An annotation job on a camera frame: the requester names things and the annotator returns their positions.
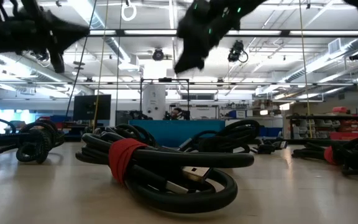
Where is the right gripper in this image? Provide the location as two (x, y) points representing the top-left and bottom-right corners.
(174, 0), (242, 75)

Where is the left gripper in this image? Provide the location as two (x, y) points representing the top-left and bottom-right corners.
(17, 9), (90, 74)

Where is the blue plastic bin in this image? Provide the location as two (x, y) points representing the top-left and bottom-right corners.
(128, 119), (226, 148)

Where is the black braided cable bundle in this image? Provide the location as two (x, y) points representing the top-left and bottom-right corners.
(178, 119), (261, 154)

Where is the black braided speckled cable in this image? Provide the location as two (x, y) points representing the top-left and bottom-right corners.
(0, 119), (65, 165)

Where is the black cable silver plug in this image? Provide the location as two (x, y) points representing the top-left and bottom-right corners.
(84, 123), (160, 149)

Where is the thick black cable red strap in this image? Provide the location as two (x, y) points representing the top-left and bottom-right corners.
(75, 132), (255, 215)

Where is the thin black cable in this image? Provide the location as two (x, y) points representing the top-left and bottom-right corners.
(250, 138), (288, 156)

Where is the person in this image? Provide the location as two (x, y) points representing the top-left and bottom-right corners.
(170, 107), (185, 121)

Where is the white cylindrical tank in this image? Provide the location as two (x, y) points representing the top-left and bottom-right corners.
(142, 83), (167, 121)

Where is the black monitor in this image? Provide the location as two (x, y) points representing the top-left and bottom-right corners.
(72, 94), (112, 121)

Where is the black storage shelf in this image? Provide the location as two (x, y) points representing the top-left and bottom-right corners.
(286, 114), (358, 141)

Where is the white air vent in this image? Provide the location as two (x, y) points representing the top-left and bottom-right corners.
(328, 38), (342, 55)

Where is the black hanging cable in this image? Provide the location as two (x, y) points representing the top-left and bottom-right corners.
(64, 0), (98, 118)

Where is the black metal stand frame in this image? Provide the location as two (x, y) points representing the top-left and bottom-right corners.
(139, 77), (191, 121)

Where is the round black overhead camera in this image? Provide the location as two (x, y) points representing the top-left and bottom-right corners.
(152, 47), (165, 62)

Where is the yellow hanging strap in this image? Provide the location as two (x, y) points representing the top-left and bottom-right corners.
(92, 0), (110, 131)

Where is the black overhead camera with cable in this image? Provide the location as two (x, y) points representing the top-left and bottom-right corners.
(227, 39), (249, 63)

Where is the black overhead frame bar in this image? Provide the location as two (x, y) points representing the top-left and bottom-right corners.
(85, 28), (358, 39)

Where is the white hanging ring cable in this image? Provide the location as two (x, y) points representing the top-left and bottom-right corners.
(121, 0), (138, 22)

